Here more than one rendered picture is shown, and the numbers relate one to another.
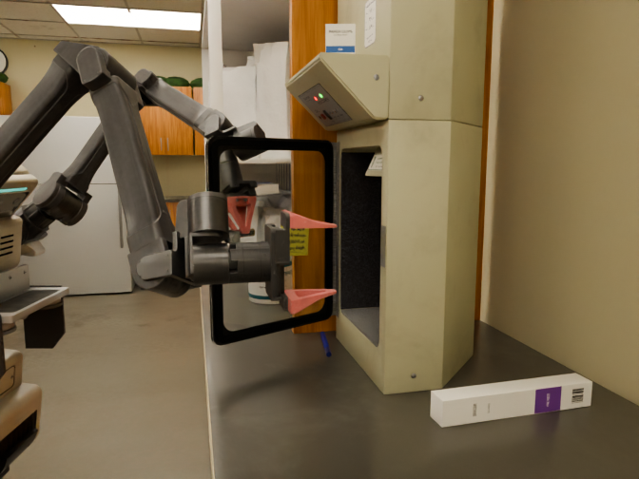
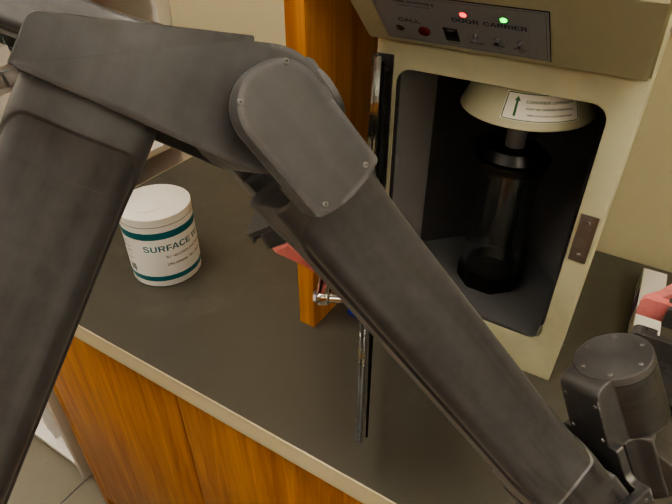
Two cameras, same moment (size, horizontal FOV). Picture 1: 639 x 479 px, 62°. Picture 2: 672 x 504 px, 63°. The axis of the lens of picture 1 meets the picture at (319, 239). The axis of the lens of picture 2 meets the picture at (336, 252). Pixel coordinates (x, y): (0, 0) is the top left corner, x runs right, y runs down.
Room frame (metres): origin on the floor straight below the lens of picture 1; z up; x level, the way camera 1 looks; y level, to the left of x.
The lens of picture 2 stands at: (0.71, 0.51, 1.59)
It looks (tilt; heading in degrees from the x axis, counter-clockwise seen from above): 36 degrees down; 315
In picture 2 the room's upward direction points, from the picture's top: straight up
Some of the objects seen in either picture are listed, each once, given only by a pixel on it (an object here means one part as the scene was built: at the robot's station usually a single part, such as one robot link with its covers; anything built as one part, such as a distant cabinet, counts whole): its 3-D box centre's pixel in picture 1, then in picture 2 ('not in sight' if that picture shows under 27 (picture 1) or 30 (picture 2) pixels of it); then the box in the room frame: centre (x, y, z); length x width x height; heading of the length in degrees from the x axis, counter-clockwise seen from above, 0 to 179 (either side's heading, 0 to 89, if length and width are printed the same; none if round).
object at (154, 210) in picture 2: not in sight; (160, 234); (1.55, 0.15, 1.02); 0.13 x 0.13 x 0.15
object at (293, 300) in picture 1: (304, 283); not in sight; (0.75, 0.02, 1.17); 0.09 x 0.07 x 0.07; 103
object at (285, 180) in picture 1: (276, 237); (368, 249); (1.08, 0.09, 1.19); 0.30 x 0.01 x 0.40; 130
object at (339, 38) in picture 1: (339, 46); not in sight; (0.95, -0.04, 1.54); 0.05 x 0.05 x 0.06; 88
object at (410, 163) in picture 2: (416, 237); (501, 175); (1.06, -0.20, 1.19); 0.26 x 0.24 x 0.35; 13
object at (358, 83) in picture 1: (329, 98); (491, 15); (1.02, -0.02, 1.46); 0.32 x 0.11 x 0.10; 13
